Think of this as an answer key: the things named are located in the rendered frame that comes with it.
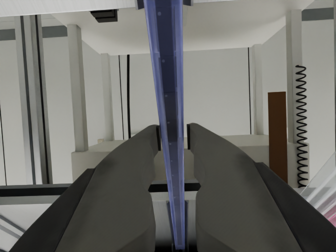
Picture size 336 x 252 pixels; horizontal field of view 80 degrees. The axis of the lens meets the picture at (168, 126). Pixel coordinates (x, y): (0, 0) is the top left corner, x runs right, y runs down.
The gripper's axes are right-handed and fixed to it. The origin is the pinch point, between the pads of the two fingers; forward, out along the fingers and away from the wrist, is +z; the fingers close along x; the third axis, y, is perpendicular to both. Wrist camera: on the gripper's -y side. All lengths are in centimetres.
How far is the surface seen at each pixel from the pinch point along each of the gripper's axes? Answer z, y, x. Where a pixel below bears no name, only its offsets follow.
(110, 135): 63, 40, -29
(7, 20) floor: 186, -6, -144
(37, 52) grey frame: 39, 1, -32
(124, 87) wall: 173, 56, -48
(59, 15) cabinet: 51, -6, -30
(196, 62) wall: 182, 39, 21
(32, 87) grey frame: 34.2, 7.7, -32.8
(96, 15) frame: 38.8, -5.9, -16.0
